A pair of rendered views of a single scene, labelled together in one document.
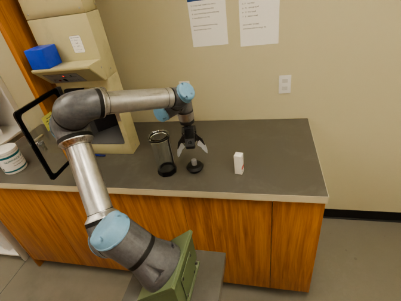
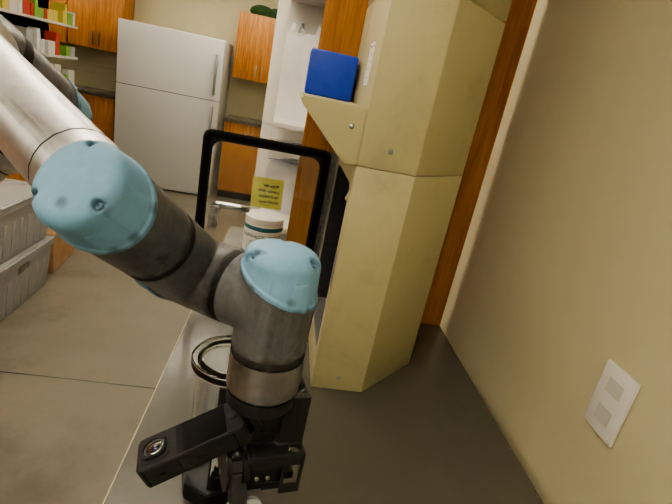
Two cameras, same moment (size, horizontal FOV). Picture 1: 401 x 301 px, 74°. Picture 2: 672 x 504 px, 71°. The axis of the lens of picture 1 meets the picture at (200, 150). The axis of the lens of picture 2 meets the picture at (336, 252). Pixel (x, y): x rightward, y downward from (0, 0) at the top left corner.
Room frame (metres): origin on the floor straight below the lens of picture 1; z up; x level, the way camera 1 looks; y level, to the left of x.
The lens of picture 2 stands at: (1.00, -0.35, 1.53)
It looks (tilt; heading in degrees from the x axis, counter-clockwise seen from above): 19 degrees down; 65
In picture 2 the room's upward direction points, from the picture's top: 12 degrees clockwise
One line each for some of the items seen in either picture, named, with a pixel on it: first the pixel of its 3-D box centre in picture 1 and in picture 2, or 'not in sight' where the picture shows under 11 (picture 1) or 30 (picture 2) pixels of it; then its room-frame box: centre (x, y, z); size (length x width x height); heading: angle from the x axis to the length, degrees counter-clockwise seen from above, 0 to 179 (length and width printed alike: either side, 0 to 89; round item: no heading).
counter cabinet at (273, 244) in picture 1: (157, 203); not in sight; (1.41, 0.37, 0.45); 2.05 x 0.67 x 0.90; 74
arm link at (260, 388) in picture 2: (185, 116); (264, 368); (1.13, 0.04, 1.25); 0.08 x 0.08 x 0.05
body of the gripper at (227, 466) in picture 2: (188, 129); (260, 432); (1.14, 0.04, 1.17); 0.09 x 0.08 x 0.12; 179
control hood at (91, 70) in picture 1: (70, 74); (324, 123); (1.35, 0.57, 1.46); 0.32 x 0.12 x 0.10; 74
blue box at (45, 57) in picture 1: (43, 57); (330, 75); (1.37, 0.67, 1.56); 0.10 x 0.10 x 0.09; 74
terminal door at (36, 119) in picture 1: (54, 134); (258, 219); (1.28, 0.75, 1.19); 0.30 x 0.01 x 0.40; 163
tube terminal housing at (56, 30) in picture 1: (98, 86); (395, 202); (1.52, 0.52, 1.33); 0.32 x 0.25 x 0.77; 74
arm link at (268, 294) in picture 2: (182, 100); (273, 300); (1.13, 0.04, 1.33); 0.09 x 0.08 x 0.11; 135
